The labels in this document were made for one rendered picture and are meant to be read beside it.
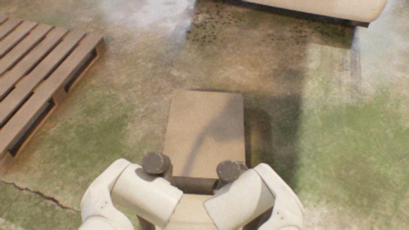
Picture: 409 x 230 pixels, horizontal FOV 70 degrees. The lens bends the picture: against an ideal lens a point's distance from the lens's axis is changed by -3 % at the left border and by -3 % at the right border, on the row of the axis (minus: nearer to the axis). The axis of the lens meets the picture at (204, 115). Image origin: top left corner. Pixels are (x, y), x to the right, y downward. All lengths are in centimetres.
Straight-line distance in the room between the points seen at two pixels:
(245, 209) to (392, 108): 185
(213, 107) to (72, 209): 86
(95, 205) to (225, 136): 111
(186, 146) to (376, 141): 112
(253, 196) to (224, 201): 4
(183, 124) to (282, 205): 114
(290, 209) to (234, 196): 9
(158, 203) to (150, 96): 151
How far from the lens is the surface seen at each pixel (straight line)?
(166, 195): 47
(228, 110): 158
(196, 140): 145
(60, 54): 223
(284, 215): 42
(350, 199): 171
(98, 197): 44
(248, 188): 47
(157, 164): 46
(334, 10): 225
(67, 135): 188
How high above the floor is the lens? 139
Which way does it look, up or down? 50 degrees down
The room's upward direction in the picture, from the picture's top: 2 degrees clockwise
